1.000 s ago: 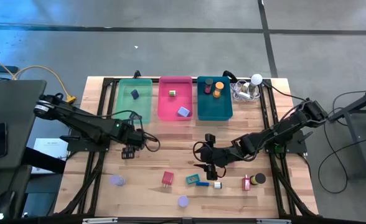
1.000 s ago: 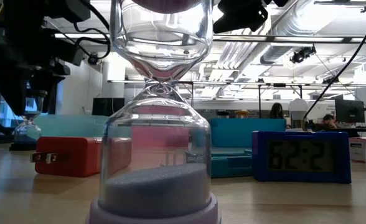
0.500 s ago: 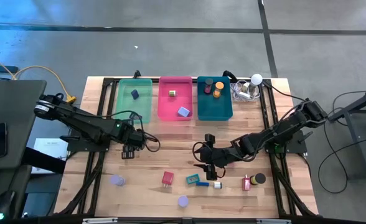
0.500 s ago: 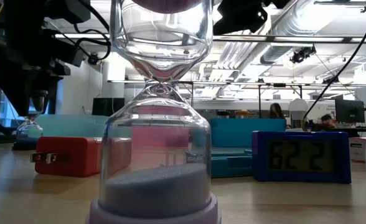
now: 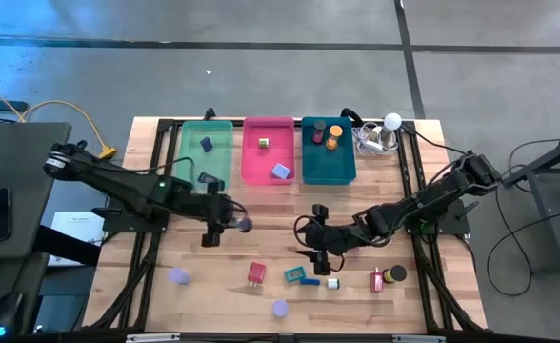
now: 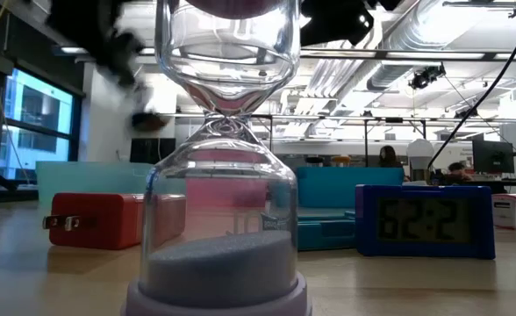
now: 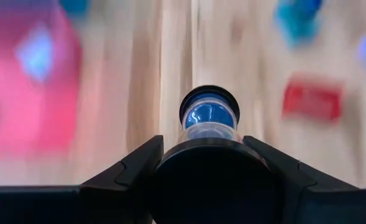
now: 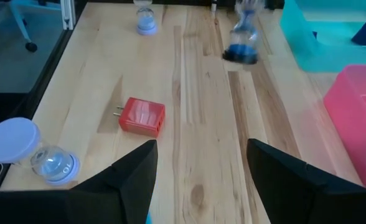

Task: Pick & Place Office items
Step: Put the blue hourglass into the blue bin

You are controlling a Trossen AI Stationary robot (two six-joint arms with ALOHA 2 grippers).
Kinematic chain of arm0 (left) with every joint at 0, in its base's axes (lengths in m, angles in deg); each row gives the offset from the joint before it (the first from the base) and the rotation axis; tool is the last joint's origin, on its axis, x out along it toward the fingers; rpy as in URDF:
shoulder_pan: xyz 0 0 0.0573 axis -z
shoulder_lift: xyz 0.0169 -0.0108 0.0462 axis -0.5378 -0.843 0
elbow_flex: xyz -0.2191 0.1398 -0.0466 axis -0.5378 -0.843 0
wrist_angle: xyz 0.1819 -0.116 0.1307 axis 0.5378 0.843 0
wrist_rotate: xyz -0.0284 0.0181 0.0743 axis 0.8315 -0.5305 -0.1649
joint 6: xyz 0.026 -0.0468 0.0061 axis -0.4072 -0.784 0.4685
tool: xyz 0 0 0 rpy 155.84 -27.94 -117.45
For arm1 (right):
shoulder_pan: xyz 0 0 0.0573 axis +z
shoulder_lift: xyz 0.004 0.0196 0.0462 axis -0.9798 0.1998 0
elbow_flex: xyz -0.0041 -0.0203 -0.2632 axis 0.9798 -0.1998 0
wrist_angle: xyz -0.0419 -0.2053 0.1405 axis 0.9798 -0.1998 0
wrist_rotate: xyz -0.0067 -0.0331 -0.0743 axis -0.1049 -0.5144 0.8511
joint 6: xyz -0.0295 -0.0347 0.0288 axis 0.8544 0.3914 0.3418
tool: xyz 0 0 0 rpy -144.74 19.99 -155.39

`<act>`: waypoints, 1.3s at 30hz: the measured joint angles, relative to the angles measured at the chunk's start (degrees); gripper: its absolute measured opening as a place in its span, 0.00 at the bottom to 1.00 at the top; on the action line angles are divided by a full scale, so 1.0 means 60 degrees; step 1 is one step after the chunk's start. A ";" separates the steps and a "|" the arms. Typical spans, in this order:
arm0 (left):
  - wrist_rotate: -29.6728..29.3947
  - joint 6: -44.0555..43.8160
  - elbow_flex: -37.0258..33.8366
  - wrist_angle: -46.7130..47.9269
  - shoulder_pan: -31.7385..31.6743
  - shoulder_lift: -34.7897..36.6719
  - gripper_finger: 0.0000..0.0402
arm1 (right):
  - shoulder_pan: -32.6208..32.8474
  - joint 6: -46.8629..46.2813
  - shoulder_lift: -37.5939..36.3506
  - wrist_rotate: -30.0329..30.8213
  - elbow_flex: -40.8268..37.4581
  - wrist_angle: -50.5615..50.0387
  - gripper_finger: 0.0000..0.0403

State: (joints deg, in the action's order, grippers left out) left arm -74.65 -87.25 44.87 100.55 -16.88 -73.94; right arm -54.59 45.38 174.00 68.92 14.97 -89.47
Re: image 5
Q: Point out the translucent pink plastic bin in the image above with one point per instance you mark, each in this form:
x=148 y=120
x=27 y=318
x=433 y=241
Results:
x=261 y=167

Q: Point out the silver aluminium extrusion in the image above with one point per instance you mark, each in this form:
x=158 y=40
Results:
x=418 y=338
x=154 y=337

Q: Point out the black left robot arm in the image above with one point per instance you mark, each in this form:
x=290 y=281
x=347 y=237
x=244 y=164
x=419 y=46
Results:
x=118 y=183

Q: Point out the white light bulb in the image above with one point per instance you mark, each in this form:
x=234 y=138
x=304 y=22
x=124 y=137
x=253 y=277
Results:
x=393 y=121

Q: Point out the navy digital clock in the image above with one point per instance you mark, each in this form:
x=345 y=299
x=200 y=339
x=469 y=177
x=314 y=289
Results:
x=206 y=144

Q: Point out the lavender hourglass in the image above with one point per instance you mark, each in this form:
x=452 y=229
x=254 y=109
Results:
x=177 y=275
x=280 y=308

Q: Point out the black digital clock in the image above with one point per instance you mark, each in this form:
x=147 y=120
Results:
x=205 y=177

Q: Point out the teal digital clock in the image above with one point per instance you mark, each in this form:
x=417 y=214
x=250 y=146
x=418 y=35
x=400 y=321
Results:
x=295 y=274

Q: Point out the black computer mouse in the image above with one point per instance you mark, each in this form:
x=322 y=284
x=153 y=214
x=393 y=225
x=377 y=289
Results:
x=7 y=312

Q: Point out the red wall charger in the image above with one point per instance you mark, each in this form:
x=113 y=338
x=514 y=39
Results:
x=256 y=272

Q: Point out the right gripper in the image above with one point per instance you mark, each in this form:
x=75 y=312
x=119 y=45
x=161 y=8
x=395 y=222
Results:
x=327 y=238

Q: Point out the yellow sand hourglass dark caps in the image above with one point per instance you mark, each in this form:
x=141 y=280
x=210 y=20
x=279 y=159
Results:
x=398 y=273

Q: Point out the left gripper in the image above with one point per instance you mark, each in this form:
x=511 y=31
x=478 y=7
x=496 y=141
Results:
x=208 y=212

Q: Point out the teal plastic bin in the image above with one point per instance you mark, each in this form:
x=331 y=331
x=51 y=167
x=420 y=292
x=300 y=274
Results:
x=327 y=167

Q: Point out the white paper booklet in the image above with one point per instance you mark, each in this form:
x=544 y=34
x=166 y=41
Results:
x=77 y=228

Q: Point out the black table frame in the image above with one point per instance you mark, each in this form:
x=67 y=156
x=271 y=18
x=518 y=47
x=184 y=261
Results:
x=165 y=127

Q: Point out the blue digital clock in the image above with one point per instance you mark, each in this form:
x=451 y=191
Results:
x=310 y=281

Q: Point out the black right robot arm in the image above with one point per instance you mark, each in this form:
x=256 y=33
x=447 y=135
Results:
x=427 y=200

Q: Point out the orange hourglass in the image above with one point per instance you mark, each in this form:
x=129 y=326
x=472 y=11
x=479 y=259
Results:
x=335 y=130

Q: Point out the black bar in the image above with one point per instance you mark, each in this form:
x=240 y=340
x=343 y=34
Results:
x=66 y=245

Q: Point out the dark grey desk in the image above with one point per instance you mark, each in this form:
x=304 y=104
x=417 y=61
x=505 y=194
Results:
x=23 y=167

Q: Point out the small white cylinder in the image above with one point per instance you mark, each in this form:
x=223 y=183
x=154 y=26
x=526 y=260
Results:
x=333 y=284

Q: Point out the green and white wall charger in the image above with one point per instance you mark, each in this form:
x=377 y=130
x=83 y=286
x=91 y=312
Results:
x=264 y=142

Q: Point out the lavender wall charger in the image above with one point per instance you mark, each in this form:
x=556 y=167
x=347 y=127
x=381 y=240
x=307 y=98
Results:
x=281 y=171

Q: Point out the red sand hourglass dark caps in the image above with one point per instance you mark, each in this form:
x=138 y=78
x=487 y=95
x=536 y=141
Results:
x=319 y=126

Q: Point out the translucent green plastic bin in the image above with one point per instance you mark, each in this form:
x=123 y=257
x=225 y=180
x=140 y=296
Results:
x=199 y=157

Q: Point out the black metal stand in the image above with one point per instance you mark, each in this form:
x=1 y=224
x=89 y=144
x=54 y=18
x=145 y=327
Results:
x=546 y=159

